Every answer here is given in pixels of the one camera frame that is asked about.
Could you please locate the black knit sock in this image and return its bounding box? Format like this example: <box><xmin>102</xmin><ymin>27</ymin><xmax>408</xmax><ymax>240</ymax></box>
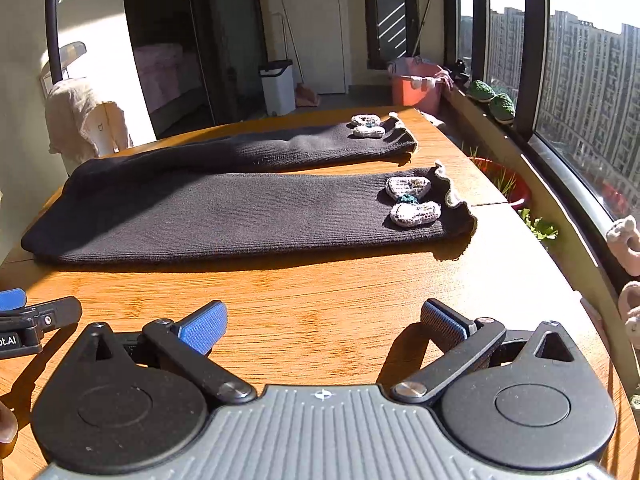
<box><xmin>21</xmin><ymin>164</ymin><xmax>476</xmax><ymax>266</ymax></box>
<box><xmin>72</xmin><ymin>112</ymin><xmax>418</xmax><ymax>186</ymax></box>

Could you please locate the left gloved hand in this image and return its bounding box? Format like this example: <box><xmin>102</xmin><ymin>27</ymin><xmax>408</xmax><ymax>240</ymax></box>
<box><xmin>0</xmin><ymin>403</ymin><xmax>18</xmax><ymax>457</ymax></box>

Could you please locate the green leafy plant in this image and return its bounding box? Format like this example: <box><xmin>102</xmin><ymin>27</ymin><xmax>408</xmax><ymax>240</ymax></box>
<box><xmin>518</xmin><ymin>208</ymin><xmax>559</xmax><ymax>243</ymax></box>

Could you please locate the red plant pot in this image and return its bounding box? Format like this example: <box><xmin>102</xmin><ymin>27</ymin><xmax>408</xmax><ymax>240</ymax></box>
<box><xmin>471</xmin><ymin>156</ymin><xmax>530</xmax><ymax>210</ymax></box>

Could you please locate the near pink baby shoe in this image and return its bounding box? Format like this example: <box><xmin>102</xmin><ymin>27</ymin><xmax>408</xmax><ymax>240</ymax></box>
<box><xmin>618</xmin><ymin>281</ymin><xmax>640</xmax><ymax>350</ymax></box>

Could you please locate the beige cloth on chair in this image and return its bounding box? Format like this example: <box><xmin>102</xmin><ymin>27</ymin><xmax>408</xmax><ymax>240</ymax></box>
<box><xmin>44</xmin><ymin>79</ymin><xmax>132</xmax><ymax>174</ymax></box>

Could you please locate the far green slipper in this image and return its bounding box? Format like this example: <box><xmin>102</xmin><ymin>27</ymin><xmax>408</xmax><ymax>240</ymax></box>
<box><xmin>466</xmin><ymin>79</ymin><xmax>497</xmax><ymax>103</ymax></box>

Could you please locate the pink plastic bucket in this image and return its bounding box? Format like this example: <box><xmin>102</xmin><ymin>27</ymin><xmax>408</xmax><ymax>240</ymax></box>
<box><xmin>387</xmin><ymin>56</ymin><xmax>454</xmax><ymax>116</ymax></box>

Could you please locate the pink dustpan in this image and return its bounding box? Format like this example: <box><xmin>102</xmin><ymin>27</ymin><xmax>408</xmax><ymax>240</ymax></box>
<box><xmin>294</xmin><ymin>82</ymin><xmax>320</xmax><ymax>108</ymax></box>

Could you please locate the white trash bin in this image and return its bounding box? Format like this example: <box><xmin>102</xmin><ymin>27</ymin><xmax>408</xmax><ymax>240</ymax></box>
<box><xmin>258</xmin><ymin>60</ymin><xmax>296</xmax><ymax>116</ymax></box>

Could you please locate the black vacuum handle pole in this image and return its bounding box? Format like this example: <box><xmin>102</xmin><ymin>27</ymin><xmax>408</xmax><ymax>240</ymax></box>
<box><xmin>44</xmin><ymin>0</ymin><xmax>63</xmax><ymax>84</ymax></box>

